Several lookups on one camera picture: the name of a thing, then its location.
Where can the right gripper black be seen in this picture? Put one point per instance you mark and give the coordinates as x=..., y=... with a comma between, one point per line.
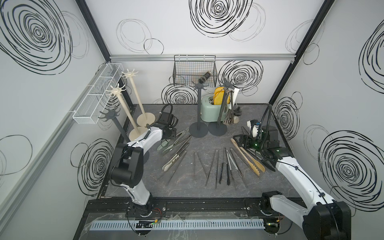
x=247, y=137

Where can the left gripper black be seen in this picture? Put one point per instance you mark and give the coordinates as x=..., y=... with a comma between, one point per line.
x=173, y=135

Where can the steel slotted tongs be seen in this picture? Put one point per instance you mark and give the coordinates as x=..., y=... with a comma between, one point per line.
x=166, y=145

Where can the grey utensil rack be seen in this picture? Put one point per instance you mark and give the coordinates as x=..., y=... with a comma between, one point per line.
x=219, y=129
x=199, y=129
x=112, y=115

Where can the plain steel serving tongs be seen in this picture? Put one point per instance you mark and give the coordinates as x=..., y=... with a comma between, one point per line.
x=224, y=103

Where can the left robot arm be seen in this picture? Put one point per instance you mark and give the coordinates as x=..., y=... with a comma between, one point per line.
x=129, y=172

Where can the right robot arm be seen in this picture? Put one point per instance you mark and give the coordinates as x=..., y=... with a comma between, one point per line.
x=322, y=217

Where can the black tipped steel tongs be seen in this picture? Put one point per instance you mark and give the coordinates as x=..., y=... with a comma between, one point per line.
x=257, y=156

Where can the large steel tongs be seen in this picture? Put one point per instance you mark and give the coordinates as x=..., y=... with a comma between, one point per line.
x=178, y=164

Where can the back cream utensil rack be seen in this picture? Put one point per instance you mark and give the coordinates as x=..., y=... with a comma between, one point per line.
x=145, y=118

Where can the cream utensil rack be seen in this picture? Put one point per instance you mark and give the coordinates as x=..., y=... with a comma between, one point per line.
x=137, y=131
x=145, y=118

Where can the slim steel tongs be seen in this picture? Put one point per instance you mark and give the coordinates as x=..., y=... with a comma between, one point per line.
x=211, y=180

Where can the beige plastic tongs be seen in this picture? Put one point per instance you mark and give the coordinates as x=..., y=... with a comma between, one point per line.
x=251, y=162

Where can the front cream utensil rack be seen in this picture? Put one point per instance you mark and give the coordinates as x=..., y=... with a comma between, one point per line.
x=137, y=131

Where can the black tweezer tongs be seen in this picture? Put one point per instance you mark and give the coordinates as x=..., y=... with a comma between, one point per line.
x=225, y=166

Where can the glass sugar jar black lid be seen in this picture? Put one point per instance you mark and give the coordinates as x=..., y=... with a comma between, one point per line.
x=236, y=115

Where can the mint green toaster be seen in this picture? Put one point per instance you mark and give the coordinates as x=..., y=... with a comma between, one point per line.
x=209, y=111

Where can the dark bottle in basket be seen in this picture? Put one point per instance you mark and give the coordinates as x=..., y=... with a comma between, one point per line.
x=204, y=78

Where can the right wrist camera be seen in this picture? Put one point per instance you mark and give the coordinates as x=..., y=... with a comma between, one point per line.
x=254, y=125

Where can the white handled slim tongs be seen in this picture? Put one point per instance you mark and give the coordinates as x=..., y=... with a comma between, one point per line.
x=232, y=163

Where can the black wire wall basket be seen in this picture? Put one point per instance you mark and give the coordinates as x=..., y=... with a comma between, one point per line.
x=188, y=69

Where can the white wire wall basket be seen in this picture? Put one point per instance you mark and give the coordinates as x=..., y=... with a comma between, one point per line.
x=99, y=94

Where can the grey slotted cable duct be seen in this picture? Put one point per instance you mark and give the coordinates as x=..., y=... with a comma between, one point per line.
x=218, y=224

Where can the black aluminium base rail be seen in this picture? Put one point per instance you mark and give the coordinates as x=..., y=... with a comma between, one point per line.
x=161, y=207

